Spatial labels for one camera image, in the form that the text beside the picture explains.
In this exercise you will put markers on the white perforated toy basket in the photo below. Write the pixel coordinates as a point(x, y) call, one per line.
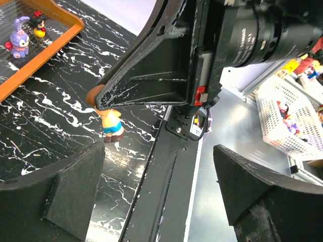
point(288, 120)

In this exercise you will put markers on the wooden tiered display shelf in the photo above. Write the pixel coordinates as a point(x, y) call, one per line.
point(61, 26)

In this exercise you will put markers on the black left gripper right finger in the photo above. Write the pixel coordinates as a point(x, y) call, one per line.
point(264, 205)

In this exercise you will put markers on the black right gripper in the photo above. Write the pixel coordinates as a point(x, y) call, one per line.
point(253, 32)

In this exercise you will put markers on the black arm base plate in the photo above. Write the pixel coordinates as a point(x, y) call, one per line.
point(162, 205)

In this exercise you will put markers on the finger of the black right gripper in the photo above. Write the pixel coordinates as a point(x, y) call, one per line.
point(155, 70)

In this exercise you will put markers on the Snow White toy figure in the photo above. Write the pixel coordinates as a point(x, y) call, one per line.
point(37, 22)

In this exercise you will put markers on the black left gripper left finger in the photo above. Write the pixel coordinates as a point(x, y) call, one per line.
point(53, 203)

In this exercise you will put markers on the purple bunny toy figure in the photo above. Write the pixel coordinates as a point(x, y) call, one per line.
point(19, 39)

